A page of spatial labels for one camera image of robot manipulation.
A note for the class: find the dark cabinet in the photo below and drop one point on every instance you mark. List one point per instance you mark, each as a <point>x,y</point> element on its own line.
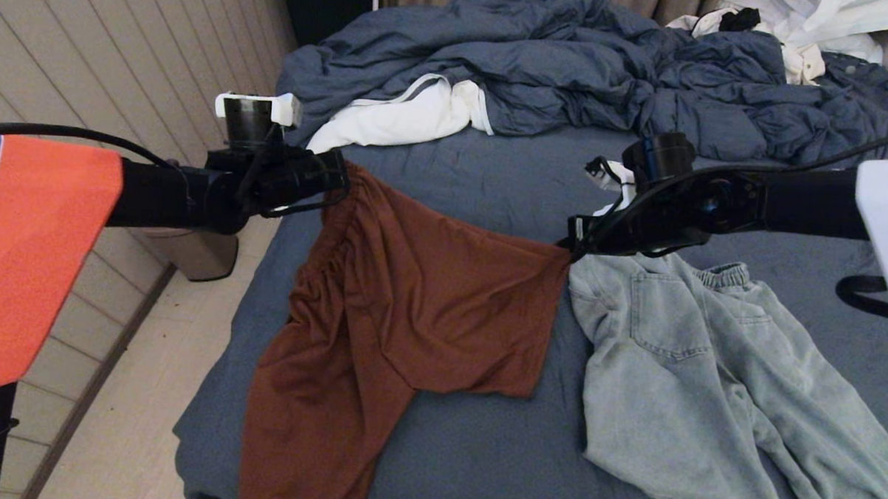
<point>323,9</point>

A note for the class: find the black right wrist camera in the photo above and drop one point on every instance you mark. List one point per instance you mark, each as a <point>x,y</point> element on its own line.
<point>658,157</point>

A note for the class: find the light blue denim shorts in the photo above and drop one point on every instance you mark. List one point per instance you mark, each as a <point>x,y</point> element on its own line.
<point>705,391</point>

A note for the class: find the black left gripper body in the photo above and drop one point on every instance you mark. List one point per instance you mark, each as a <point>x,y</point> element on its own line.
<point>291,181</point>

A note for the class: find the dark blue denim garment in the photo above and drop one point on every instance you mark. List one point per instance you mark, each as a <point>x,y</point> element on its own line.
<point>867,76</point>

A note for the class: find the black and white left wrist camera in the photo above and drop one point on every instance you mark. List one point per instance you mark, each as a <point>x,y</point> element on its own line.
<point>255,117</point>

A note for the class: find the bed with blue sheet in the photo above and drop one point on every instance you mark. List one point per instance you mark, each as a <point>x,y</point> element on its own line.
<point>481,443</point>

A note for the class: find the white crumpled clothing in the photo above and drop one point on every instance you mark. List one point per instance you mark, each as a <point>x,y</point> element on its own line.
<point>821,19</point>

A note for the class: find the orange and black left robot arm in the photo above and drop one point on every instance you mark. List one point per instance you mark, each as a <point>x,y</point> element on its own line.
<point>61,229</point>

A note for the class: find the dark blue crumpled duvet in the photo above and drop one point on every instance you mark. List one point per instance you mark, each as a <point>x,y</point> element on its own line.
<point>568,65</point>

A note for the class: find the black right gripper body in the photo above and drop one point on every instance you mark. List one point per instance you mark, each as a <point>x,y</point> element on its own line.
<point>637,227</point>

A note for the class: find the small black garment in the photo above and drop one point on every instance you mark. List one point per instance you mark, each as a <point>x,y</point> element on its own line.
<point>738,20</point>

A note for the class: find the brown trash bin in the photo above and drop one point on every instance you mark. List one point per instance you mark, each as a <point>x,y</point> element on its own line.
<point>193,255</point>

